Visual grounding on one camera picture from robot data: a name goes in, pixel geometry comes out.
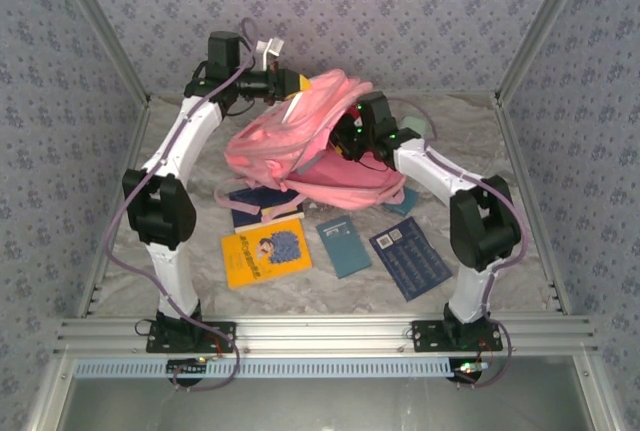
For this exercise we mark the mint green pencil case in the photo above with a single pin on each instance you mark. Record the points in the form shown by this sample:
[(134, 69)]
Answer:
[(417, 126)]

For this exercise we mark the pink backpack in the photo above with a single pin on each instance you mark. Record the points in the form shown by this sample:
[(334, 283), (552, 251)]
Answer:
[(280, 151)]

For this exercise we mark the navy hardcover book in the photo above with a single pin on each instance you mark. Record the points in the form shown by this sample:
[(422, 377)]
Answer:
[(250, 196)]

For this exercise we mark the dark blue printed booklet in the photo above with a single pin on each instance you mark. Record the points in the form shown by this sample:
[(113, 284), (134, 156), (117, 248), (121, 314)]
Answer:
[(412, 263)]

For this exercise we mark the yellow cartoon cover book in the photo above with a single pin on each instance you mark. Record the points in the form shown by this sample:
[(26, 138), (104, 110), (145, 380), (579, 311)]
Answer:
[(240, 261)]

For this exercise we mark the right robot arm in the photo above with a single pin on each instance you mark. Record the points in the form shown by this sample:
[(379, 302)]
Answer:
[(480, 226)]

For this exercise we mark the right small circuit board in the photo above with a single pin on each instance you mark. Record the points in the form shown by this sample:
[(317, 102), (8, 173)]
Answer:
[(467, 368)]

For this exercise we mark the small circuit board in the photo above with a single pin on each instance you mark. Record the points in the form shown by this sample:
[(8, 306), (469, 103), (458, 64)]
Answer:
[(467, 368), (187, 367)]

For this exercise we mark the left small circuit board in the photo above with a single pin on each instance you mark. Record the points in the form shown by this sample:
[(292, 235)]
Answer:
[(187, 367)]

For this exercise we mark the grey metal panel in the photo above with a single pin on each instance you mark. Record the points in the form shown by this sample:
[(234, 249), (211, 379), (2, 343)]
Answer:
[(325, 406)]

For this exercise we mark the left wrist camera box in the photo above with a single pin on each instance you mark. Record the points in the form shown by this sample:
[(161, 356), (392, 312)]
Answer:
[(269, 51)]

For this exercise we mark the aluminium left side rail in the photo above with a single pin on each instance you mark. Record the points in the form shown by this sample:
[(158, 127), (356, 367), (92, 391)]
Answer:
[(135, 141)]

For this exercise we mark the aluminium rail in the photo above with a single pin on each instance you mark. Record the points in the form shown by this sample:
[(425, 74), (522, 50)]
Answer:
[(515, 151), (325, 333), (135, 141)]

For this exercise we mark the aluminium right side rail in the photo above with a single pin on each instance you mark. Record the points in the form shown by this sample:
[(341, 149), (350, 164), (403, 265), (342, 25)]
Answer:
[(515, 151)]

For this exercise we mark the aluminium left corner post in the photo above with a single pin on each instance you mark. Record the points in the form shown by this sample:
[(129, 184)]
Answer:
[(102, 26)]

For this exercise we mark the aluminium corner post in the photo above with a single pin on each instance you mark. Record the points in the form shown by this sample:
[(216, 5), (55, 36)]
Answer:
[(541, 26), (102, 26)]

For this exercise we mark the aluminium right corner post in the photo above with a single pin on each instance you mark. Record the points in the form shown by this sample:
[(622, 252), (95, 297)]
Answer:
[(541, 26)]

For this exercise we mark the aluminium front rail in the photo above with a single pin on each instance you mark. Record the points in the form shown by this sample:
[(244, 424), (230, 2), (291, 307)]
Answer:
[(325, 333)]

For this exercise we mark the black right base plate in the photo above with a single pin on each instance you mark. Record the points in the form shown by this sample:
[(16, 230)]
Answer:
[(425, 336)]

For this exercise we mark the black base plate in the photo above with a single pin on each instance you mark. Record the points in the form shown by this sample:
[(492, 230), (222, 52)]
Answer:
[(425, 336), (227, 328)]

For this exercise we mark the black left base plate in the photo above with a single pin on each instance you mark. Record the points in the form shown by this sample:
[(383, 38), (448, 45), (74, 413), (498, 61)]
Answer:
[(227, 328)]

